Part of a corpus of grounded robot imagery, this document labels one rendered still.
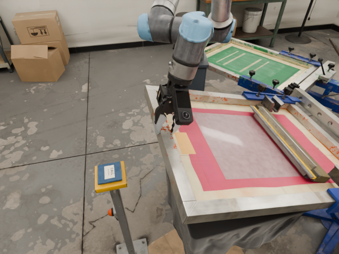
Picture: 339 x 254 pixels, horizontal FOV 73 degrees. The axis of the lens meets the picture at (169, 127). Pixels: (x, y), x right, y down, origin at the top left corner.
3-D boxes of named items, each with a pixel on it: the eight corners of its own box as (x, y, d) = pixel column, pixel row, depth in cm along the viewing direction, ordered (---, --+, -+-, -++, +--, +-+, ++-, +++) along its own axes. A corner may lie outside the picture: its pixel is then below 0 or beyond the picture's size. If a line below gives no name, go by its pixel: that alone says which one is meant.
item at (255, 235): (190, 277, 107) (198, 238, 79) (188, 269, 109) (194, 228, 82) (278, 252, 115) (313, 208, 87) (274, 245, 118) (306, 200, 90)
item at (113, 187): (118, 279, 152) (82, 201, 89) (116, 245, 168) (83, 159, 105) (151, 270, 156) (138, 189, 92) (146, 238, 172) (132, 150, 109)
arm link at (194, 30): (217, 19, 58) (212, 25, 51) (202, 60, 65) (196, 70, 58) (188, 9, 59) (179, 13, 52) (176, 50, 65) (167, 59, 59)
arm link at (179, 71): (203, 68, 60) (173, 64, 57) (196, 84, 63) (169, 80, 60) (193, 56, 66) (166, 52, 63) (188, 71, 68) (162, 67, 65)
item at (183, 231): (186, 279, 107) (192, 240, 79) (164, 196, 140) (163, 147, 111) (192, 277, 107) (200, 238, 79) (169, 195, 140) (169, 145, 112)
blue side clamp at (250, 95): (242, 108, 111) (248, 96, 107) (237, 102, 115) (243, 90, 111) (289, 112, 121) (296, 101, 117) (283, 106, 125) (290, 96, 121)
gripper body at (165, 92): (176, 102, 76) (187, 68, 69) (184, 117, 70) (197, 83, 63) (154, 100, 74) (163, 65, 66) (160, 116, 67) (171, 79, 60)
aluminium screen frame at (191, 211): (182, 225, 54) (187, 216, 52) (143, 92, 97) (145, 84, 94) (387, 201, 81) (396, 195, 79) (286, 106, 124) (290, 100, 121)
